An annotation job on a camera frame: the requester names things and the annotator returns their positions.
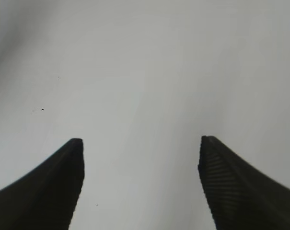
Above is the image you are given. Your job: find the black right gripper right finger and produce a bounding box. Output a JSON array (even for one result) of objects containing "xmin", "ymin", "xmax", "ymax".
[{"xmin": 198, "ymin": 136, "xmax": 290, "ymax": 230}]

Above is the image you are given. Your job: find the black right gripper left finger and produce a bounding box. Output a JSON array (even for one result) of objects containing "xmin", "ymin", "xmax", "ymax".
[{"xmin": 0, "ymin": 138, "xmax": 84, "ymax": 230}]

